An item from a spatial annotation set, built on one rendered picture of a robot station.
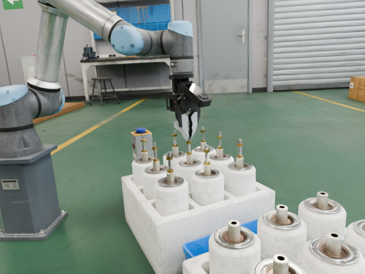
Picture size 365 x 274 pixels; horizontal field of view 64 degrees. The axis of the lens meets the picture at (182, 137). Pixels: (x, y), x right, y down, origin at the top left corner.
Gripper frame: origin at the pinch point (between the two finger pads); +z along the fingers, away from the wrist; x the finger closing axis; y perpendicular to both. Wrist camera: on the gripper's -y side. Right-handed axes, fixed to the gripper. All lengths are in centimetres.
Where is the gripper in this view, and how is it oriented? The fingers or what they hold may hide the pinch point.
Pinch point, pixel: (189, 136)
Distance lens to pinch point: 95.1
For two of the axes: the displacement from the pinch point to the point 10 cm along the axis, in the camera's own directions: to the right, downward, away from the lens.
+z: 0.5, 9.7, 2.4
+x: -8.0, 1.8, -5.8
